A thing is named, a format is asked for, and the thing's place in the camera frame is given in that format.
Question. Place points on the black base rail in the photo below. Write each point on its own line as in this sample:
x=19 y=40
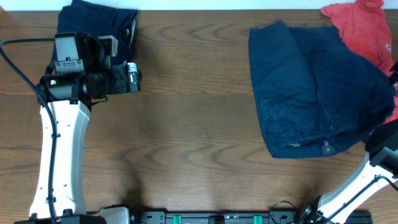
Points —
x=159 y=217

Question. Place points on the red t-shirt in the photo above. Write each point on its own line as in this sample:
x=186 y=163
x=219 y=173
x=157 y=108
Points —
x=363 y=28

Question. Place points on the folded navy shorts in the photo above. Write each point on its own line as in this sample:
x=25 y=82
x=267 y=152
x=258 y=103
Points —
x=99 y=20

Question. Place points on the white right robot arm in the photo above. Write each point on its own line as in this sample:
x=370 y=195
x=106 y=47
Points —
x=377 y=170

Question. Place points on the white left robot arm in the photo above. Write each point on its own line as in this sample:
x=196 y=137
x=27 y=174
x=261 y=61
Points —
x=68 y=89

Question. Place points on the blue denim shorts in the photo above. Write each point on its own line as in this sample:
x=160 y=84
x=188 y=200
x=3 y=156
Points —
x=314 y=97

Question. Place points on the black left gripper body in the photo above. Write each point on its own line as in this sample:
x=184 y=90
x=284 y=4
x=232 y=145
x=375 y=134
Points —
x=133 y=78

